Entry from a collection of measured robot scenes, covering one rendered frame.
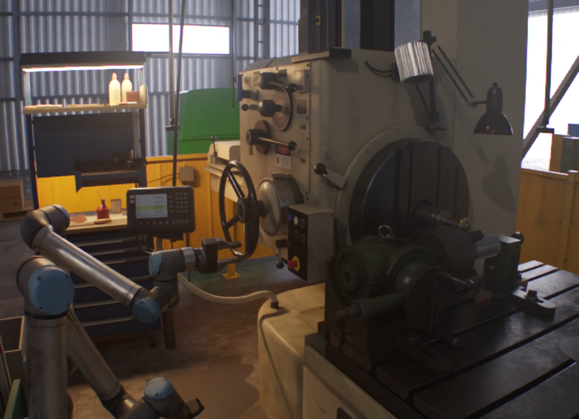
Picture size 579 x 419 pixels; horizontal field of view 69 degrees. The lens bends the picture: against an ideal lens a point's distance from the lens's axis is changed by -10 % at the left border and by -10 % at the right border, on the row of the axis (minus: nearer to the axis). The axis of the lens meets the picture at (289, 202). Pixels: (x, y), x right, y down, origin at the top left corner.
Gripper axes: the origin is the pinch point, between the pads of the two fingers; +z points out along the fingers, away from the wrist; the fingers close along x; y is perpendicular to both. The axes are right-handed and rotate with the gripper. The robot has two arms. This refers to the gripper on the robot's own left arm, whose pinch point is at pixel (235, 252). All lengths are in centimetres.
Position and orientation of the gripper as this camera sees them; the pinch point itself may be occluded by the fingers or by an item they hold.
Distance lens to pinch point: 184.7
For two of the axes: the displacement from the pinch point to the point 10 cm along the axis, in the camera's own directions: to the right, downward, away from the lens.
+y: -4.6, -3.6, 8.2
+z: 8.9, -1.0, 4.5
